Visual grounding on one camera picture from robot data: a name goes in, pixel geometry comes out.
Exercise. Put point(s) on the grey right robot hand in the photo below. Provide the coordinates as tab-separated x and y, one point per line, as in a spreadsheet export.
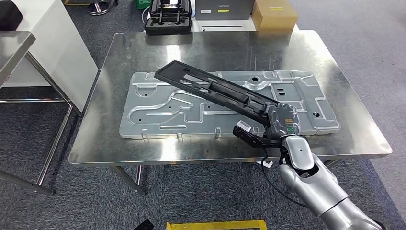
284	122

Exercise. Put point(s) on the black plastic licence plate bracket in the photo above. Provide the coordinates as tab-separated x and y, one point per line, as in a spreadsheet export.
196	81

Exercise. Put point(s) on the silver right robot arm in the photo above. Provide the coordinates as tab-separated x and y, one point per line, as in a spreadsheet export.
317	187

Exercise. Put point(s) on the steel workbench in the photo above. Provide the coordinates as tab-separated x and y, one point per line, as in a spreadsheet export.
222	47

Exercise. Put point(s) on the white power strip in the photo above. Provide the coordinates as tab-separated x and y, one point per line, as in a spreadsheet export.
265	163

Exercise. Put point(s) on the brown cardboard box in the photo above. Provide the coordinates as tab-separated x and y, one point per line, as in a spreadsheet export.
274	19

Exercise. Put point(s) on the white flat box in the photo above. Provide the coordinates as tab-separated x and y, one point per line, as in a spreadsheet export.
225	25

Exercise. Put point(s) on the grey upright metal panel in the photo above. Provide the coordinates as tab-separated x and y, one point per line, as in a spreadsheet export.
238	11

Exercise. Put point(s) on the machined aluminium panel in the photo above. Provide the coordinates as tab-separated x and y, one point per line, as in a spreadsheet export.
152	117

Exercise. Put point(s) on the black foam tool case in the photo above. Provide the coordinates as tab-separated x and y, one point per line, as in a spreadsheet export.
168	28

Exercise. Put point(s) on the green plastic crate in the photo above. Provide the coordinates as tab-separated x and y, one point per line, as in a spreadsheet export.
142	3

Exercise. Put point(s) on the white cabinet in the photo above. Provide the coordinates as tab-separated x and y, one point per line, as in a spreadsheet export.
60	57

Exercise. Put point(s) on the steel side table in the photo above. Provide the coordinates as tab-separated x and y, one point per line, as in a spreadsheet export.
12	47

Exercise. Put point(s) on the black bag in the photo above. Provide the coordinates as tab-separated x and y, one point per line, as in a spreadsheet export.
9	16

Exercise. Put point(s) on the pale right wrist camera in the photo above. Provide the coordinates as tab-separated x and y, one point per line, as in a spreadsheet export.
247	135

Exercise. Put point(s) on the chrome stanchion post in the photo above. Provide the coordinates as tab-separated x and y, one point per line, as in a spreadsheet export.
98	8

